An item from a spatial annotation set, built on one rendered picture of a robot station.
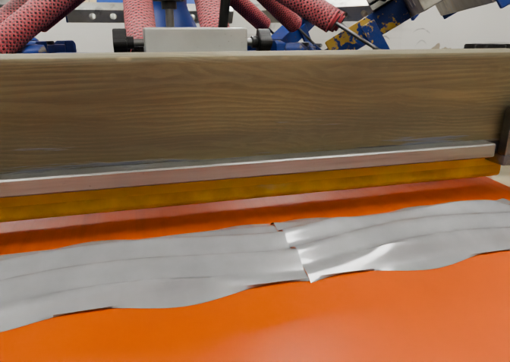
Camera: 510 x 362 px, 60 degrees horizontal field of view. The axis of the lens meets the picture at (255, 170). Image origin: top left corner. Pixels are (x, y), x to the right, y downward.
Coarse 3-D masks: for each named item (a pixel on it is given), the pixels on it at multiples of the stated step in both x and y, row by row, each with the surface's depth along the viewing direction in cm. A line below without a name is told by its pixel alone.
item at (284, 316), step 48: (0, 240) 26; (48, 240) 26; (96, 240) 26; (288, 288) 21; (0, 336) 18; (48, 336) 18; (96, 336) 18; (144, 336) 18; (192, 336) 18; (240, 336) 18; (288, 336) 18; (336, 336) 18
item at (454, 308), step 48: (336, 192) 34; (384, 192) 34; (432, 192) 34; (480, 192) 34; (336, 288) 21; (384, 288) 21; (432, 288) 21; (480, 288) 21; (384, 336) 18; (432, 336) 18; (480, 336) 18
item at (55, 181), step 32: (192, 160) 28; (224, 160) 28; (256, 160) 28; (288, 160) 28; (320, 160) 29; (352, 160) 29; (384, 160) 30; (416, 160) 30; (448, 160) 31; (0, 192) 24; (32, 192) 25; (64, 192) 25
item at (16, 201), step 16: (464, 160) 34; (480, 160) 35; (272, 176) 31; (288, 176) 31; (304, 176) 31; (320, 176) 32; (336, 176) 32; (352, 176) 32; (80, 192) 28; (96, 192) 28; (112, 192) 28; (128, 192) 28; (144, 192) 29; (160, 192) 29
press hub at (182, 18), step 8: (184, 0) 103; (160, 8) 99; (184, 8) 103; (160, 16) 99; (176, 16) 100; (184, 16) 102; (160, 24) 99; (176, 24) 100; (184, 24) 101; (192, 24) 103
